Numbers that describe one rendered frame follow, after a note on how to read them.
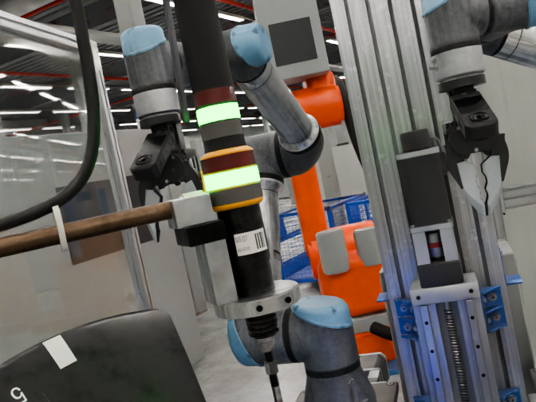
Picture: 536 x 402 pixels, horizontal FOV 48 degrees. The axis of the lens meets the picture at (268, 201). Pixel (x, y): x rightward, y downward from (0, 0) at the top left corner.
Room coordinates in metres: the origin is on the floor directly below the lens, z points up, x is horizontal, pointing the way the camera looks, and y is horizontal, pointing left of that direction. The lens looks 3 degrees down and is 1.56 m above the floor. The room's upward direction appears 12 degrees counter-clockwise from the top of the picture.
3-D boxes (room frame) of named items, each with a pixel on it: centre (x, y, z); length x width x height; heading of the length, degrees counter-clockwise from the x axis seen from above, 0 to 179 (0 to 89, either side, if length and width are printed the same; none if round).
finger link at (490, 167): (0.94, -0.34, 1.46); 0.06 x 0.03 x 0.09; 169
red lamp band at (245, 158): (0.48, 0.02, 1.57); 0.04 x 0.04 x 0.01
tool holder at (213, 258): (0.48, 0.03, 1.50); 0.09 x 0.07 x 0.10; 112
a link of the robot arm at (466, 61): (0.94, -0.33, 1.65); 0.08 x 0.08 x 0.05
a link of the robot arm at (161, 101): (1.05, 0.16, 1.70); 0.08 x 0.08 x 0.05
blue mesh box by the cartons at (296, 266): (7.82, -0.63, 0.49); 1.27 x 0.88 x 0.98; 151
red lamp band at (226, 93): (0.48, 0.02, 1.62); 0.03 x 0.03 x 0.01
